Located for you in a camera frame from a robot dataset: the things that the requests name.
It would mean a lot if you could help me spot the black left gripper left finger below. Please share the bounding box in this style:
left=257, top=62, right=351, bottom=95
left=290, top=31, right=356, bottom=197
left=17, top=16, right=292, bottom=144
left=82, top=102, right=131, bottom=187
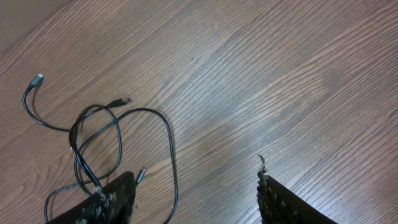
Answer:
left=49, top=171, right=136, bottom=224

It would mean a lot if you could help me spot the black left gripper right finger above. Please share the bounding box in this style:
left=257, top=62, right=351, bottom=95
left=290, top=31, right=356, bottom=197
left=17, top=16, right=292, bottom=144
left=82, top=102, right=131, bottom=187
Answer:
left=257, top=156, right=335, bottom=224

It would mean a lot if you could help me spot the black braided usb cable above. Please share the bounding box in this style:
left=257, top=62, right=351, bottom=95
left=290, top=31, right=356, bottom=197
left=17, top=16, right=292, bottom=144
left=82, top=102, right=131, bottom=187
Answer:
left=43, top=98, right=179, bottom=224

